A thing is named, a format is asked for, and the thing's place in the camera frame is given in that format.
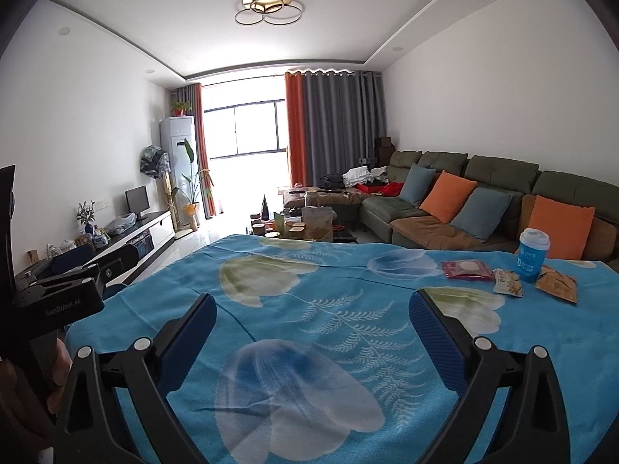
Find orange cushion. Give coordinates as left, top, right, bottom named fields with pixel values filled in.
left=420, top=171, right=477, bottom=223
left=522, top=196, right=595, bottom=261

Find brown paper bag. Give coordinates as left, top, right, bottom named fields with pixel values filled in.
left=302, top=206, right=334, bottom=241

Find yellow white snack packet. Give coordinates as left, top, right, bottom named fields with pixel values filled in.
left=493, top=268, right=525, bottom=299

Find green brown sofa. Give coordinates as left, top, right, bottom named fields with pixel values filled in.
left=360, top=150, right=619, bottom=272

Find blue cup white lid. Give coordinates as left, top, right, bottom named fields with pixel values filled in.
left=520, top=228, right=552, bottom=284

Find white clothes pile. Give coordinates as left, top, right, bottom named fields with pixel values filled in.
left=343, top=167, right=390, bottom=187

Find large blue grey cushion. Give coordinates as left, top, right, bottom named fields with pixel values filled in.
left=452, top=188, right=512, bottom=242

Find person's left hand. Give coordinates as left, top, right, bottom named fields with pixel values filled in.
left=46, top=336, right=73, bottom=415

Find red cloth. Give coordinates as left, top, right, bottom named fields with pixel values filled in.
left=355, top=181, right=404, bottom=198

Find covered standing fan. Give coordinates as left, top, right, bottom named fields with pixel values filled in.
left=139, top=145, right=173, bottom=223

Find black monitor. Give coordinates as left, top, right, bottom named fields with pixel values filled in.
left=125, top=186, right=150, bottom=223

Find small plant in blue vase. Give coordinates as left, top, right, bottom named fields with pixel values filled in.
left=76, top=200, right=97, bottom=235

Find tall plant yellow wrapped pot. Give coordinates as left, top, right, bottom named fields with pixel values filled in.
left=171, top=138, right=214, bottom=229

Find brown ottoman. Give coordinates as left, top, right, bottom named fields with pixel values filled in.
left=282, top=186, right=368, bottom=214

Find grey and orange curtain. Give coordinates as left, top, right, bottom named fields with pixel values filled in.
left=176, top=83, right=215, bottom=219
left=284, top=70, right=388, bottom=190

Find window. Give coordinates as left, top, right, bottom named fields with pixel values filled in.
left=200, top=99, right=288, bottom=160

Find white standing air conditioner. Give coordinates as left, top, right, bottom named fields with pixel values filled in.
left=159, top=116, right=197, bottom=229

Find white and black tv cabinet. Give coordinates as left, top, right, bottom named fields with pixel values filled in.
left=14, top=210, right=175, bottom=300

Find clear plastic bag with items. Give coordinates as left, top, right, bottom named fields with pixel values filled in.
left=104, top=213, right=137, bottom=237

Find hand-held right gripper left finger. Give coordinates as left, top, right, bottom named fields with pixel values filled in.
left=55, top=292, right=218, bottom=464

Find group of jars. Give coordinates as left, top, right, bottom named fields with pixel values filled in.
left=249, top=193, right=359, bottom=243

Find red snack packet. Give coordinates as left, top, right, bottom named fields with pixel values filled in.
left=442, top=259, right=496, bottom=281

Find blue floral printed blanket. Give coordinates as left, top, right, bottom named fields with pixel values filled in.
left=65, top=233, right=619, bottom=464

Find orange brown snack packet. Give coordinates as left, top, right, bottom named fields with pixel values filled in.
left=534, top=266, right=578, bottom=305

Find small blue grey cushion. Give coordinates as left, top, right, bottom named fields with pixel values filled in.
left=399, top=164, right=436, bottom=206

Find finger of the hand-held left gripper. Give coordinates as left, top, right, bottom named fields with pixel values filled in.
left=82, top=244, right=139, bottom=287
left=50, top=244, right=97, bottom=277

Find brown wooden boxes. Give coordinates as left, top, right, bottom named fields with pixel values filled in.
left=374, top=135, right=395, bottom=165

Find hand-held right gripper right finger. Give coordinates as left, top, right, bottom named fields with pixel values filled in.
left=409, top=288, right=571, bottom=464

